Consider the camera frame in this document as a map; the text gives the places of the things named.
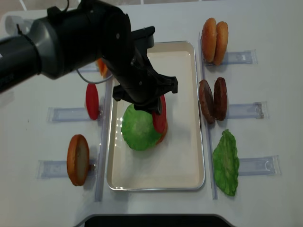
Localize brown meat patty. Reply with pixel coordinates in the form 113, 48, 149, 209
198, 79, 215, 124
214, 77, 228, 121

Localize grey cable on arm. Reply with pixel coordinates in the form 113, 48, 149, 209
75, 68, 114, 85

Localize sesame bun top right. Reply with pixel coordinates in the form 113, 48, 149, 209
213, 21, 229, 66

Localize clear holder rail patties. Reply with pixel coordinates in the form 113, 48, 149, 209
226, 102, 269, 119

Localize clear holder rail lettuce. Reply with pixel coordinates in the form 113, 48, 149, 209
239, 155, 281, 176

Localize right brown meat patty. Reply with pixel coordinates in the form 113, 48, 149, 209
214, 77, 228, 121

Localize left brown meat patty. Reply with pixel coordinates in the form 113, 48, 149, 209
198, 79, 215, 124

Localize red tomato slice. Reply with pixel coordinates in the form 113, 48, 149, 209
86, 84, 99, 120
152, 95, 167, 134

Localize clear holder rail tomato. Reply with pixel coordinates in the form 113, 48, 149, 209
46, 107, 92, 122

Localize clear holder rail buns right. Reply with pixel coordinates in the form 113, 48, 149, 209
220, 49, 258, 65

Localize sesame bun top left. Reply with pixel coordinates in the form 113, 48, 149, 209
201, 17, 217, 62

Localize clear holder rail bun left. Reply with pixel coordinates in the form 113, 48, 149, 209
35, 159, 98, 180

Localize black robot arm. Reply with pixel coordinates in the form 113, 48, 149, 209
0, 0, 178, 114

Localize standing green lettuce leaf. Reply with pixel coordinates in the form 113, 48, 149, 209
213, 129, 240, 197

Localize sesame bun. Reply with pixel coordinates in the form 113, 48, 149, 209
201, 17, 217, 62
213, 21, 229, 66

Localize bottom bun slice on tray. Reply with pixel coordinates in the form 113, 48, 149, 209
156, 121, 168, 144

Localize clear holder rail cheese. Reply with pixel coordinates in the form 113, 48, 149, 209
75, 63, 99, 73

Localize white rectangular metal tray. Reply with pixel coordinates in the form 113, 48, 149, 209
107, 41, 205, 191

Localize right orange cheese slice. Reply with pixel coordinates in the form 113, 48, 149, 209
97, 58, 108, 79

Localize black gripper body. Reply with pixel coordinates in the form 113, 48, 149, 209
102, 26, 178, 111

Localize green lettuce leaf on bun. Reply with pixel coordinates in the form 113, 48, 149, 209
121, 104, 161, 151

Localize bun slice standing front left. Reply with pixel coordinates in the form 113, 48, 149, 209
66, 134, 89, 186

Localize black robot base front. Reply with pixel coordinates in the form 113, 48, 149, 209
78, 214, 232, 227

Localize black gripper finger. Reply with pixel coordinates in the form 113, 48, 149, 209
151, 98, 162, 115

